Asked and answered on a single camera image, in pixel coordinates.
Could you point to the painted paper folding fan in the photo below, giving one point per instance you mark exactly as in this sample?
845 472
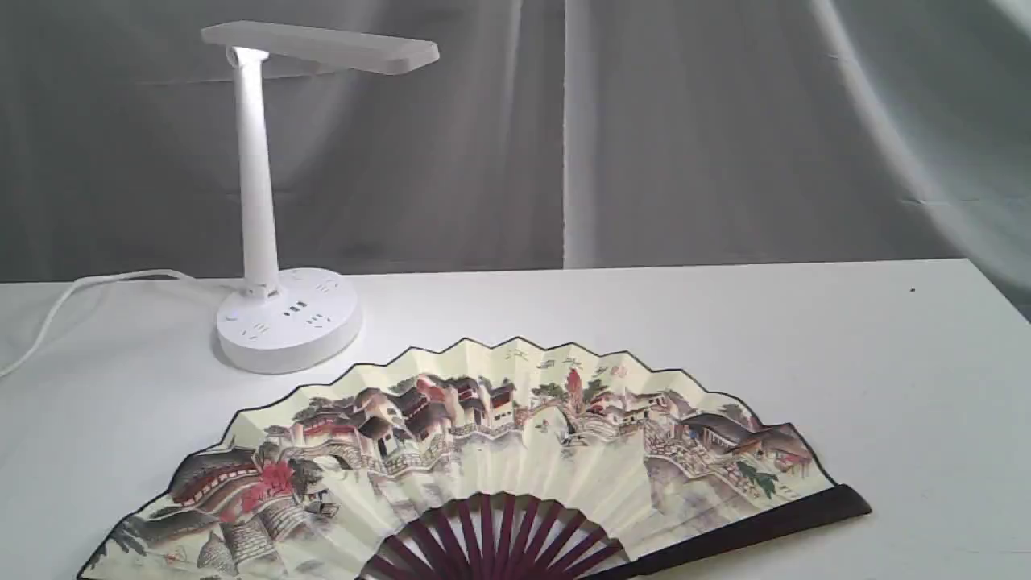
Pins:
481 462

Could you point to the white desk lamp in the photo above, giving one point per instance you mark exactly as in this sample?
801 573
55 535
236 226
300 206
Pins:
287 320

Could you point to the grey backdrop curtain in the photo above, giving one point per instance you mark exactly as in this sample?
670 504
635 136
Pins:
550 134

